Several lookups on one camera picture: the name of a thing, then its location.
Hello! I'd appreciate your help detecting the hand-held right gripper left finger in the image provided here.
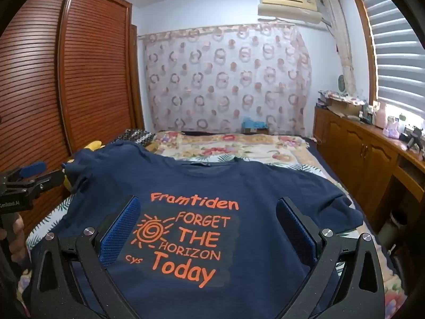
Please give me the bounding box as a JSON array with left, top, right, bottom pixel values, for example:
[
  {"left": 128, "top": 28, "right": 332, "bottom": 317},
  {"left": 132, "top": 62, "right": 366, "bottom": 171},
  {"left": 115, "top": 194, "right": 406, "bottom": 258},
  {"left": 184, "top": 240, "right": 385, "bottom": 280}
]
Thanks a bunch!
[{"left": 27, "top": 195, "right": 142, "bottom": 319}]

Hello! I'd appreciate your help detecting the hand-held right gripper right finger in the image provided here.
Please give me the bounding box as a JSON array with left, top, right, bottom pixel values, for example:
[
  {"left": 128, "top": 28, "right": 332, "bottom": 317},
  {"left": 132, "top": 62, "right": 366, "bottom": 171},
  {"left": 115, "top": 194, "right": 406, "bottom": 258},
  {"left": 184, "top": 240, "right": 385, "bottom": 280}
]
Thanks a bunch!
[{"left": 275, "top": 197, "right": 387, "bottom": 319}]

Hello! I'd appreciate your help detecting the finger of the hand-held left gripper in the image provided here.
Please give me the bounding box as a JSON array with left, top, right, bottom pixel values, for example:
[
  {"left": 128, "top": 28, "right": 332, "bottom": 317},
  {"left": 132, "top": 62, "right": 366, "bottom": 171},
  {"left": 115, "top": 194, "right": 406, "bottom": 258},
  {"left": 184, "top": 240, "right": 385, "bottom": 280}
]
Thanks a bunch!
[
  {"left": 31, "top": 169, "right": 63, "bottom": 191},
  {"left": 3, "top": 162, "right": 46, "bottom": 182}
]

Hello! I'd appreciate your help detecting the navy blue t-shirt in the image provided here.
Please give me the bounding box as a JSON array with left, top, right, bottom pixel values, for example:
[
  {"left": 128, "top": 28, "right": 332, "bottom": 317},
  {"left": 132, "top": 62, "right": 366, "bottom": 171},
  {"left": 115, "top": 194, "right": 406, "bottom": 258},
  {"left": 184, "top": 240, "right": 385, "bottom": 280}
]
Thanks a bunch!
[{"left": 53, "top": 141, "right": 362, "bottom": 319}]

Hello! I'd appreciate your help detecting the person's left hand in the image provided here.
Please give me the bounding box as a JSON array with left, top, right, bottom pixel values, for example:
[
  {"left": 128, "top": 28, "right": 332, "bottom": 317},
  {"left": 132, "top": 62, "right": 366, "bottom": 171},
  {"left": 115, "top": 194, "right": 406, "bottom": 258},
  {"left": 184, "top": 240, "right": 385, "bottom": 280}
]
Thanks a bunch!
[{"left": 8, "top": 216, "right": 25, "bottom": 263}]

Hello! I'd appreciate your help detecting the yellow plush toy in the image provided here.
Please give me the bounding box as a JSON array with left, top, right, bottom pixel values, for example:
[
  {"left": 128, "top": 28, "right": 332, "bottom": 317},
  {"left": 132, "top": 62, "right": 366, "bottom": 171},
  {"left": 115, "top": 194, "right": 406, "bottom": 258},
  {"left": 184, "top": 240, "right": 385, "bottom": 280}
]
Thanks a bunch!
[{"left": 61, "top": 140, "right": 107, "bottom": 193}]

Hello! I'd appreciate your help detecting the wooden cabinet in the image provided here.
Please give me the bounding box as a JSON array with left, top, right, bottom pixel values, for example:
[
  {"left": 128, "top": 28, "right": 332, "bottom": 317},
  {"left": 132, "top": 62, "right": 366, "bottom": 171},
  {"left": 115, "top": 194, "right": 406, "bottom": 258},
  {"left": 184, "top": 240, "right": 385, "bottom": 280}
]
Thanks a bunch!
[{"left": 314, "top": 104, "right": 425, "bottom": 256}]

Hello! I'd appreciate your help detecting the floral leaf bed blanket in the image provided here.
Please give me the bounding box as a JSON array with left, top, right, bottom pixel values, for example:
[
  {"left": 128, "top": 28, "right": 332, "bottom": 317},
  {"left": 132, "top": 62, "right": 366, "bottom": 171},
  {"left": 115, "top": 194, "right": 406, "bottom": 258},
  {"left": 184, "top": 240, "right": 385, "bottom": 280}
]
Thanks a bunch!
[{"left": 13, "top": 129, "right": 409, "bottom": 319}]

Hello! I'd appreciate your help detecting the wooden louvred wardrobe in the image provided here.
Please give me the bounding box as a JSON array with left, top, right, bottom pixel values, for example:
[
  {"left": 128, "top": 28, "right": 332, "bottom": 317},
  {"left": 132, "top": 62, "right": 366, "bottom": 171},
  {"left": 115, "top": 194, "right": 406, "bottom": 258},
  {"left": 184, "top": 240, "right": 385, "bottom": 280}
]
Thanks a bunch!
[{"left": 0, "top": 0, "right": 145, "bottom": 236}]

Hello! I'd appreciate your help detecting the blue object on box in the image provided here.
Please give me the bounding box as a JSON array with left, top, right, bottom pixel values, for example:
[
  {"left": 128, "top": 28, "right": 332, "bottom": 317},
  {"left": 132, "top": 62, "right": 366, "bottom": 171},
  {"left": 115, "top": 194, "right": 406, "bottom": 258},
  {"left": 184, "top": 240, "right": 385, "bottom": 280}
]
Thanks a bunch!
[{"left": 241, "top": 117, "right": 269, "bottom": 135}]

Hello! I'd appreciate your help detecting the cardboard box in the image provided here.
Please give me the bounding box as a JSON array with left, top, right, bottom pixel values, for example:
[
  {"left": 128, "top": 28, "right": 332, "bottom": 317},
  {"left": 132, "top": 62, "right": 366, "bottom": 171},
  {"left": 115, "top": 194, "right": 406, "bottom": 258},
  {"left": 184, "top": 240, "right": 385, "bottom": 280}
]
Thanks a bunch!
[{"left": 327, "top": 100, "right": 363, "bottom": 115}]

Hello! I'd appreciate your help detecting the pink bottle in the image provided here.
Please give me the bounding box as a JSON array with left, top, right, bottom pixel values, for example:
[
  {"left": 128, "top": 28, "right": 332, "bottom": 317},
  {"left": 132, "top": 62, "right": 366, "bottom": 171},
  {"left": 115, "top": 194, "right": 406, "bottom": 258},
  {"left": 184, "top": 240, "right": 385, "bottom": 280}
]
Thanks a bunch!
[{"left": 375, "top": 103, "right": 387, "bottom": 127}]

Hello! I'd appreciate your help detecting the black device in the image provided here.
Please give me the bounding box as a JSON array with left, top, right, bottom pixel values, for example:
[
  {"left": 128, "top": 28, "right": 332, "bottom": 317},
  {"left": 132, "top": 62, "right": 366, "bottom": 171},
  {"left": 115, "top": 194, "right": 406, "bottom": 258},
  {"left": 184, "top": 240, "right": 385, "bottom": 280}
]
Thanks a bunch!
[{"left": 400, "top": 126, "right": 423, "bottom": 150}]

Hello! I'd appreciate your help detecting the circle patterned curtain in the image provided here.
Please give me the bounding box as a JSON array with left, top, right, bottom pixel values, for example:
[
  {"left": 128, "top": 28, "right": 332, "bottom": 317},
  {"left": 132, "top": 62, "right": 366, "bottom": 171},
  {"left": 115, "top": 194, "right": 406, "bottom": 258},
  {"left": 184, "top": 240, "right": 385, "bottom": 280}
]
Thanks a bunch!
[{"left": 143, "top": 23, "right": 313, "bottom": 137}]

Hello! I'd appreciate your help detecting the tied floral curtain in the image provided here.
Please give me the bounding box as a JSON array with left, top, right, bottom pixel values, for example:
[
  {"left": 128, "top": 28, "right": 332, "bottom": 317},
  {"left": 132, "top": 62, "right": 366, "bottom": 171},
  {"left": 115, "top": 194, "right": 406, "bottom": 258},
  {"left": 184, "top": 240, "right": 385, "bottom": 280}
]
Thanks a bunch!
[{"left": 321, "top": 0, "right": 357, "bottom": 95}]

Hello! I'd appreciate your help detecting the grey striped window blind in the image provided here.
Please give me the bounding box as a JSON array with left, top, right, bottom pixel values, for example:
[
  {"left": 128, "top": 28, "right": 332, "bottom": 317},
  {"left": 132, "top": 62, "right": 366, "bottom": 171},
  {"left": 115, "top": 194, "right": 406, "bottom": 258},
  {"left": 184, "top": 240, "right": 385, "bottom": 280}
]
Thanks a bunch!
[{"left": 360, "top": 0, "right": 425, "bottom": 120}]

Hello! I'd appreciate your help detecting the cream air conditioner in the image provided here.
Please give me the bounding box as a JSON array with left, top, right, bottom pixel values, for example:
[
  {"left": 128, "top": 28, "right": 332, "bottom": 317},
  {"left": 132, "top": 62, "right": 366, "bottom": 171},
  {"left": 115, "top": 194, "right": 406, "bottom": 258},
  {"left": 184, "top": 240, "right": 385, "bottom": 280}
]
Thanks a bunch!
[{"left": 257, "top": 0, "right": 323, "bottom": 24}]

